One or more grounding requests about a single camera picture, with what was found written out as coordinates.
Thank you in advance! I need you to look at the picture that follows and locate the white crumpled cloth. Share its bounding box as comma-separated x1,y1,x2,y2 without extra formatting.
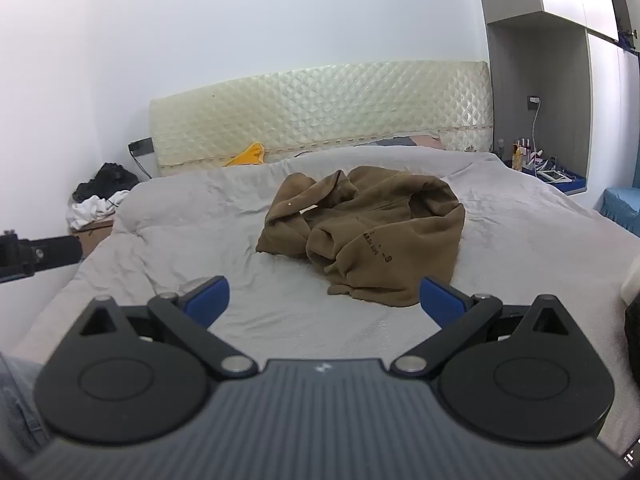
67,190,132,230

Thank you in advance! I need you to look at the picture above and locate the grey wardrobe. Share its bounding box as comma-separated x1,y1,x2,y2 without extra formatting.
472,0,640,197

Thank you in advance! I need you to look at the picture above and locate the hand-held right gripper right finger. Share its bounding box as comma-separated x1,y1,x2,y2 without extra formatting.
391,276,584,376

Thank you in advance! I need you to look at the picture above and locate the patterned pillow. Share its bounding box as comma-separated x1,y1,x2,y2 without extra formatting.
295,132,446,159

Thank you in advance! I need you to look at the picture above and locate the yellow cloth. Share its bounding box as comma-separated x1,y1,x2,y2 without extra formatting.
222,142,266,167

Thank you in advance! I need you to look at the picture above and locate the brown cardboard box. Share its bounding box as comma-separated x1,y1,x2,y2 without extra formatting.
70,215,116,259

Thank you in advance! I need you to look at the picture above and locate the black clothes pile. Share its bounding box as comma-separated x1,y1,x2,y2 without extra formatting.
72,162,140,204

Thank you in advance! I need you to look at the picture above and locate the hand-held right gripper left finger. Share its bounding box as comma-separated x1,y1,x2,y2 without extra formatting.
65,276,258,379

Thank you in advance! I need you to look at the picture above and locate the black bag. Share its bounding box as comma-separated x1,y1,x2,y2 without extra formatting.
623,292,640,357

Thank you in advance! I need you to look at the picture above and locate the brown hoodie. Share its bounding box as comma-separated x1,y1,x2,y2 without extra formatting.
256,165,467,309

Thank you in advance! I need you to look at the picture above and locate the person's jeans leg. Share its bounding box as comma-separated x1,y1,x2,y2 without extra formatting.
0,352,52,467

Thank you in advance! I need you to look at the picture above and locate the white charging cable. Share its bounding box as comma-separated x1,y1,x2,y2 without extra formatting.
530,102,544,177

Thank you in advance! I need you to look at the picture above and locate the blue tray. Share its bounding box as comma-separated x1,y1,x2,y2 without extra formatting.
502,157,587,195

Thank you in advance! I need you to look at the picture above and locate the bed with grey sheet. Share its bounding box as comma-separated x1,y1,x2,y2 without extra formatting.
10,147,640,461

